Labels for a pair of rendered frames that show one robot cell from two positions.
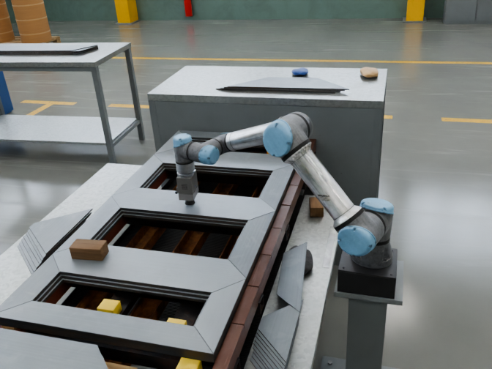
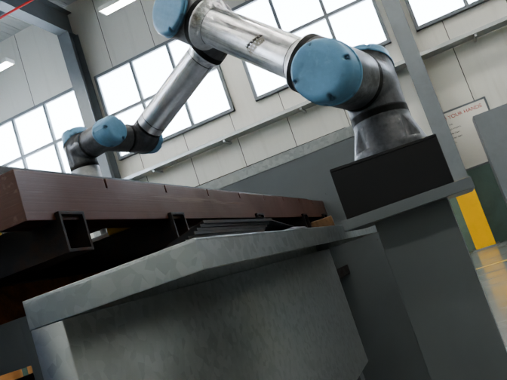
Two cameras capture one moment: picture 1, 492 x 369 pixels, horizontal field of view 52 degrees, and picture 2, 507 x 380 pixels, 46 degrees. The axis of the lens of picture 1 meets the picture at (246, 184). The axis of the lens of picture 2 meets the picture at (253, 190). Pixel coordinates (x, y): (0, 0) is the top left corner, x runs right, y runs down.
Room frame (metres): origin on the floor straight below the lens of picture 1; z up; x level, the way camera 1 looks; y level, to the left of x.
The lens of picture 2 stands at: (0.35, -0.15, 0.62)
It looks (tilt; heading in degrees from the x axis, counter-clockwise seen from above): 8 degrees up; 0
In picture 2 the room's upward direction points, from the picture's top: 19 degrees counter-clockwise
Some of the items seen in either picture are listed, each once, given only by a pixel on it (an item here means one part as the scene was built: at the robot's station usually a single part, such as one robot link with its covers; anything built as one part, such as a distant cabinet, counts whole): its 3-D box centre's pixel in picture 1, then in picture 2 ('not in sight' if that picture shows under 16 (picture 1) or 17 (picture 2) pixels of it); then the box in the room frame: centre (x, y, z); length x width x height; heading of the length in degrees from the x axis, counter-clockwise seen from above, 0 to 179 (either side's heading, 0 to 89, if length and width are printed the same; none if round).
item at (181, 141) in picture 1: (184, 148); (80, 149); (1.88, 0.24, 1.10); 0.09 x 0.08 x 0.11; 55
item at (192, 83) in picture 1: (270, 84); (254, 182); (2.91, -0.18, 1.03); 1.30 x 0.60 x 0.04; 73
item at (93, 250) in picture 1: (88, 250); not in sight; (1.54, 0.58, 0.87); 0.12 x 0.06 x 0.05; 78
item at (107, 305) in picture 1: (109, 309); not in sight; (1.30, 0.47, 0.79); 0.06 x 0.05 x 0.04; 73
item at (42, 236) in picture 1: (45, 237); not in sight; (1.81, 0.85, 0.77); 0.45 x 0.20 x 0.04; 163
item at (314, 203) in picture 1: (316, 206); (324, 228); (2.02, -0.32, 0.70); 0.10 x 0.06 x 0.05; 174
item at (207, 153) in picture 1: (206, 152); (108, 136); (1.84, 0.15, 1.10); 0.11 x 0.11 x 0.08; 55
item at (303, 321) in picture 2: not in sight; (283, 353); (1.56, -0.11, 0.48); 1.30 x 0.04 x 0.35; 163
